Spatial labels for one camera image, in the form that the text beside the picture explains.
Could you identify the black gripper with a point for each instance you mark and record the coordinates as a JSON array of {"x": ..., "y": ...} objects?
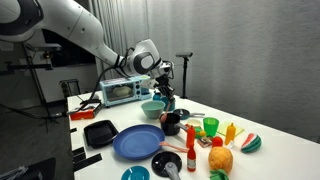
[{"x": 164, "y": 82}]

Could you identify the pink plastic spoon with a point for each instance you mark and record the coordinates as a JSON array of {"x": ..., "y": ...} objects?
[{"x": 164, "y": 117}]

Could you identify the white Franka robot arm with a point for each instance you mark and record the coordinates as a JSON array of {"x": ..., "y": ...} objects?
[{"x": 76, "y": 26}]

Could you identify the mint green bowl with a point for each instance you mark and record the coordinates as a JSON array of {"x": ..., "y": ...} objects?
[{"x": 152, "y": 110}]

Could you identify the small dark teal pan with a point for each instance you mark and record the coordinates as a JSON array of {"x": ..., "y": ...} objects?
[{"x": 185, "y": 114}]

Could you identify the light blue toy oven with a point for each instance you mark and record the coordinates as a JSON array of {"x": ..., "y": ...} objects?
[{"x": 125, "y": 91}]

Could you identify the red ketchup squeeze bottle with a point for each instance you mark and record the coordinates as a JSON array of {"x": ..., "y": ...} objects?
[{"x": 190, "y": 136}]

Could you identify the green toy corn cob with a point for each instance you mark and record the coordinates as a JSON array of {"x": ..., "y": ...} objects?
[{"x": 200, "y": 133}]

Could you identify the pink plastic spatula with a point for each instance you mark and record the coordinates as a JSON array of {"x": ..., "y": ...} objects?
[{"x": 173, "y": 146}]

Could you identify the green plastic cup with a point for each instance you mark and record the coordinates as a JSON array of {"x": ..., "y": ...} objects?
[{"x": 210, "y": 126}]

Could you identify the large blue plate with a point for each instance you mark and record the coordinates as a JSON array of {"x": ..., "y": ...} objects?
[{"x": 138, "y": 141}]

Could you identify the small brown printed box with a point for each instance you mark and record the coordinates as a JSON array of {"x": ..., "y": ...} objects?
[{"x": 204, "y": 142}]

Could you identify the red toy tomato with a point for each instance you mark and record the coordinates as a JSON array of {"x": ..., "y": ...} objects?
[{"x": 217, "y": 141}]

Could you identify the small red labelled sauce bottle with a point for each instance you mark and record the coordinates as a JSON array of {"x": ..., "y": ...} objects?
[{"x": 191, "y": 161}]

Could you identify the yellow mustard squeeze bottle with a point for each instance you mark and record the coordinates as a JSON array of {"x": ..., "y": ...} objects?
[{"x": 230, "y": 134}]

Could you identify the yellow-green cutting mat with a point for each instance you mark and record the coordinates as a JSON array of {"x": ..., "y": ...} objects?
[{"x": 238, "y": 129}]

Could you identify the black ridged tray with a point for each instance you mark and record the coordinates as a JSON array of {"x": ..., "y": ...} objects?
[{"x": 100, "y": 133}]

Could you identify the orange toy pineapple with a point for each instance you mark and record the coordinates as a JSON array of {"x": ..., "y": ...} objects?
[{"x": 220, "y": 159}]

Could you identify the red flat box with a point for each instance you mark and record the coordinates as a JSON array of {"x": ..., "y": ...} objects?
[{"x": 83, "y": 114}]

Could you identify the toy watermelon slice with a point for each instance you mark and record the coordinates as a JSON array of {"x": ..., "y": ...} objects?
[{"x": 251, "y": 144}]

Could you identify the black metal cart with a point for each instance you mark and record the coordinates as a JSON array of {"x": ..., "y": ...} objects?
[{"x": 68, "y": 88}]

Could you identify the short black tape strip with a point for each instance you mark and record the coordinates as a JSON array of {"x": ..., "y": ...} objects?
[
  {"x": 78, "y": 151},
  {"x": 73, "y": 130},
  {"x": 79, "y": 158}
]

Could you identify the long black tape strip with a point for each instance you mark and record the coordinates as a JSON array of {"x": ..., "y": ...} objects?
[{"x": 87, "y": 162}]

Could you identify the black monitor screen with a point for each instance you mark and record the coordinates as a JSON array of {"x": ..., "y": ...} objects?
[{"x": 66, "y": 50}]

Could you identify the black seat with papers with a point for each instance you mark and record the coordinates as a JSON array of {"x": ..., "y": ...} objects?
[{"x": 36, "y": 170}]

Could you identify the black camera tripod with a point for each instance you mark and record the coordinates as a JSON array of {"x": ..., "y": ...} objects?
[{"x": 184, "y": 78}]

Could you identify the black stereo camera bar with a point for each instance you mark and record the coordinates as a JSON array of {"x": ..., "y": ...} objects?
[{"x": 184, "y": 54}]

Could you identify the grey camera on stand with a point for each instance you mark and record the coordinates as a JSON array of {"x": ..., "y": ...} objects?
[{"x": 43, "y": 47}]

